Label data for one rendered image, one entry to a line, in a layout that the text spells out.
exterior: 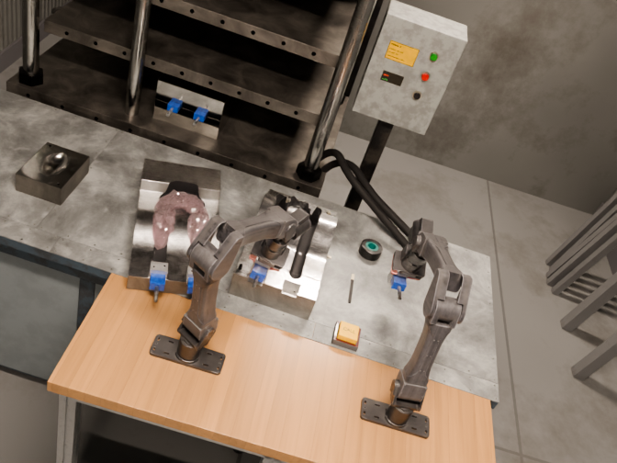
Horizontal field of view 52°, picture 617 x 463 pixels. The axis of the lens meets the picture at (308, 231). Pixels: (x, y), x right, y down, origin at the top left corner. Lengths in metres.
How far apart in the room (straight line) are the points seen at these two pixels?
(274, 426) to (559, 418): 1.92
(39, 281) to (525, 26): 3.14
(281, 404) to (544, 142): 3.24
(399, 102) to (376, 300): 0.79
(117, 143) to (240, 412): 1.18
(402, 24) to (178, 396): 1.45
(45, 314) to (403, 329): 1.20
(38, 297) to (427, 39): 1.59
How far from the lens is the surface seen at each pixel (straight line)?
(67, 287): 2.19
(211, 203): 2.17
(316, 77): 2.74
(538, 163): 4.69
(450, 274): 1.65
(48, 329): 2.39
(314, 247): 2.08
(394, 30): 2.38
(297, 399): 1.80
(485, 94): 4.39
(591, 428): 3.46
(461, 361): 2.11
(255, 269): 1.86
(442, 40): 2.39
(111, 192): 2.26
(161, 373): 1.77
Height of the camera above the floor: 2.23
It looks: 39 degrees down
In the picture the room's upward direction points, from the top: 20 degrees clockwise
